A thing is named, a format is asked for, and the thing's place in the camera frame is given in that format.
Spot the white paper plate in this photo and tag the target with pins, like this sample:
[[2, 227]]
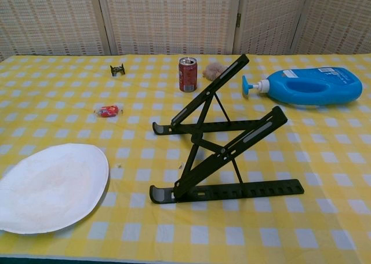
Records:
[[52, 188]]

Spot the woven folding screen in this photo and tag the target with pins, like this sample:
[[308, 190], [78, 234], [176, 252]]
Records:
[[174, 21]]

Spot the beige fluffy plush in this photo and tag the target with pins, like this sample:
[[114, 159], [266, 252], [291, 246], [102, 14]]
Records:
[[210, 71]]

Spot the red soda can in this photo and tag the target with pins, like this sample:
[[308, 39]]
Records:
[[187, 76]]

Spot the red wrapped candy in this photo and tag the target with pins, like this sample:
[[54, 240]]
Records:
[[108, 111]]

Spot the black folding laptop stand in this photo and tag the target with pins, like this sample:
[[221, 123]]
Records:
[[203, 194]]

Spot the blue pump detergent bottle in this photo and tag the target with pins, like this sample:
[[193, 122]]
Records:
[[342, 87]]

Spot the yellow checkered tablecloth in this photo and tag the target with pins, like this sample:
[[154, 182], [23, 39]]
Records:
[[290, 159]]

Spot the small black clip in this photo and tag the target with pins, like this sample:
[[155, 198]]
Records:
[[117, 70]]

